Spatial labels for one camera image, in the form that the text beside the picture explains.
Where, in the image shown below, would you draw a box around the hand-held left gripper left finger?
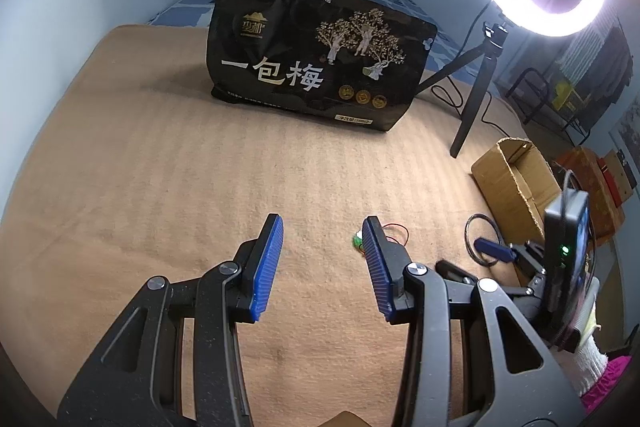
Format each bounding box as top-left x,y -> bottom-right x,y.
57,213 -> 285,427

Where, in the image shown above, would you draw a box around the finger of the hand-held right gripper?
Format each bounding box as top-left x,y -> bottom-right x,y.
435,259 -> 538,298
472,237 -> 526,275

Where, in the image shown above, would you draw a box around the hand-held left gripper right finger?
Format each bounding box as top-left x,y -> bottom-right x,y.
361,215 -> 586,427

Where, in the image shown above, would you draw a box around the thin black bangle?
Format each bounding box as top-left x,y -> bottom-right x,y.
465,213 -> 502,267

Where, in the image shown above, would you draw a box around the small green board red wires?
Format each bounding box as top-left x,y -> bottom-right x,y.
351,223 -> 411,254

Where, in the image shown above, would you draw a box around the cardboard box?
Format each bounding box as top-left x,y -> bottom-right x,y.
471,138 -> 563,253

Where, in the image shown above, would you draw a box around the person's right hand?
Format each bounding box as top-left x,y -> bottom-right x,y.
565,294 -> 611,400

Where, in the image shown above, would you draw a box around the red box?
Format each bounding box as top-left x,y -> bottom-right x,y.
600,159 -> 626,208

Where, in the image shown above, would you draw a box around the light wooden box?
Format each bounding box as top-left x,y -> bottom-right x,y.
597,149 -> 638,208

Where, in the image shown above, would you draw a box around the black tripod stand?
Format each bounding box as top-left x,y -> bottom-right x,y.
419,21 -> 511,158

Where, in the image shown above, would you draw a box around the yellow bag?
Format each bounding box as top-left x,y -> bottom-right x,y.
552,79 -> 588,110

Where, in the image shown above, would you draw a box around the black metal chair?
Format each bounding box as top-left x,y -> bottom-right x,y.
505,27 -> 636,148

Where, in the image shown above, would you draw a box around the dark hanging clothes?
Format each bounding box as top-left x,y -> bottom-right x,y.
585,27 -> 632,108

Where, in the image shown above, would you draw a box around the striped white towel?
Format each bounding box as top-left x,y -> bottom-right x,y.
560,34 -> 608,82

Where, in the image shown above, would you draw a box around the black printed snack bag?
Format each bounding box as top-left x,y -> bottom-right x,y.
206,0 -> 438,134

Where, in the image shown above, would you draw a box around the wall poster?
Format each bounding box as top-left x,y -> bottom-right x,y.
607,92 -> 640,168

